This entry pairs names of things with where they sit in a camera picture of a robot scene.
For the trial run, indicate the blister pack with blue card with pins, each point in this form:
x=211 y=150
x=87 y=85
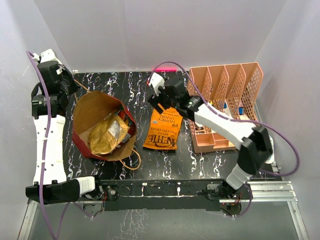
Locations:
x=271 y=159

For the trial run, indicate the pink plastic desk organizer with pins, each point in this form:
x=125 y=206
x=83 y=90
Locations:
x=231 y=85

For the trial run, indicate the white red paper box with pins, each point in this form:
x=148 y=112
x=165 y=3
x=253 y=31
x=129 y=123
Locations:
x=248 y=121

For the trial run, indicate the orange kettle chips bag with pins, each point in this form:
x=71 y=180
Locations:
x=163 y=130

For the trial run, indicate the gold snack bag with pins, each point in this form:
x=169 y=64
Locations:
x=107 y=134

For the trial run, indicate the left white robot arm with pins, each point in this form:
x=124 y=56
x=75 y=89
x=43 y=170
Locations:
x=49 y=100

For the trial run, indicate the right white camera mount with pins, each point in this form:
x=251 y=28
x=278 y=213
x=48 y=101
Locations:
x=155 y=81

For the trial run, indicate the pink tape strip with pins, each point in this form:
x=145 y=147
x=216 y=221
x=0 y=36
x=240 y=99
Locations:
x=165 y=69

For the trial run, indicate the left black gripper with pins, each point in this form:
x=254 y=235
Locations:
x=66 y=73

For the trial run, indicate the red paper bag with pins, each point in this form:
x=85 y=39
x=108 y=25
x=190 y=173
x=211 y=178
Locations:
x=90 y=109

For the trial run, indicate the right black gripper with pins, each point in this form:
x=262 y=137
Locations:
x=155 y=101

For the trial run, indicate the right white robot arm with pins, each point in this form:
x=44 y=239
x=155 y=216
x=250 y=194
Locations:
x=252 y=141

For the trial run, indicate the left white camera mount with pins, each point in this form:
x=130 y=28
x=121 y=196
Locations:
x=46 y=56

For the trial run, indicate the white label packets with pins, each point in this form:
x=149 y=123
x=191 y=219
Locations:
x=227 y=111

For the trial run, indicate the red doritos bag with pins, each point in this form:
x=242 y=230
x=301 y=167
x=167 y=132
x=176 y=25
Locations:
x=132 y=127

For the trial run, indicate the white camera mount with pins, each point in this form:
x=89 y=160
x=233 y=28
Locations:
x=46 y=56
x=155 y=81

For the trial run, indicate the blue small box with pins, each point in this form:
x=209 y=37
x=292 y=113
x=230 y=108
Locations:
x=241 y=110

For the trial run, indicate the aluminium front rail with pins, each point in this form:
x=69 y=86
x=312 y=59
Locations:
x=170 y=210

